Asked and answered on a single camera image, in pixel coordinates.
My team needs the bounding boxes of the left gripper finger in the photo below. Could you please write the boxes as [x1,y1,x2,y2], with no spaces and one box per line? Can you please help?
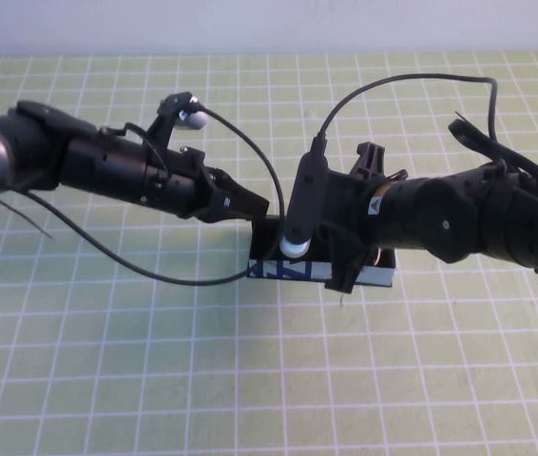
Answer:
[222,172,271,214]
[229,207,270,224]

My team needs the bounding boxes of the left camera mount bracket black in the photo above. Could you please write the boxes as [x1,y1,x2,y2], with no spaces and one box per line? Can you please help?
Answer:
[147,101,178,156]

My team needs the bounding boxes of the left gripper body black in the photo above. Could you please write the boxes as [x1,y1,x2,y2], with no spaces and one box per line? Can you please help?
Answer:
[143,147,240,225]

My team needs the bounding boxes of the black glasses case printed sides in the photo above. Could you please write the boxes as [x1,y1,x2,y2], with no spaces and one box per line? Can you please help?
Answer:
[245,214,399,290]

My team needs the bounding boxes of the left arm black cable tie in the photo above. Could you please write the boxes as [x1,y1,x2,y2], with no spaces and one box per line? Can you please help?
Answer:
[0,194,55,239]

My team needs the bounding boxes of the left wrist camera black cable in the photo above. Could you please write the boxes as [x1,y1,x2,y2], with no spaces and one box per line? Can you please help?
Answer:
[11,106,285,288]

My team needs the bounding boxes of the wrist camera black cable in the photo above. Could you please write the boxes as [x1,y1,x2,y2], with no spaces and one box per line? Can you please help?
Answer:
[313,73,538,175]
[11,106,285,288]

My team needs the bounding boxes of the right camera mount bracket black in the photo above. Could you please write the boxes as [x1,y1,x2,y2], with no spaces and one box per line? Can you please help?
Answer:
[323,141,389,192]

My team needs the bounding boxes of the camera mount bracket black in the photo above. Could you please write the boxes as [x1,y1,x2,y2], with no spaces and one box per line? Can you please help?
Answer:
[147,101,178,156]
[323,141,389,192]

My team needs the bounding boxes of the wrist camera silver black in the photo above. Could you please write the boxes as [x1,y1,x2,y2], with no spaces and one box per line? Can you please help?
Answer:
[157,92,209,131]
[278,150,331,261]

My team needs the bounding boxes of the right wrist camera black cable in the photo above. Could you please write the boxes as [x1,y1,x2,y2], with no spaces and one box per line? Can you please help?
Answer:
[313,73,538,175]

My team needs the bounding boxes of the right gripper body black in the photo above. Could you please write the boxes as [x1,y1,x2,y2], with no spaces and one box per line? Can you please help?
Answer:
[318,180,388,261]

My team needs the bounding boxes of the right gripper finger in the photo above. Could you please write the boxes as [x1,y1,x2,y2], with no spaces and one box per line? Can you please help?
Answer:
[323,250,371,294]

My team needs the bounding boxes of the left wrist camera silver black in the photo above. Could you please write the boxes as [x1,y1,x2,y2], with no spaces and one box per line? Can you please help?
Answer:
[157,92,209,131]

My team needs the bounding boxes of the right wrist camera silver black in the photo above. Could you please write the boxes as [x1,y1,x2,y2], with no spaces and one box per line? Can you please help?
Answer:
[278,150,331,261]

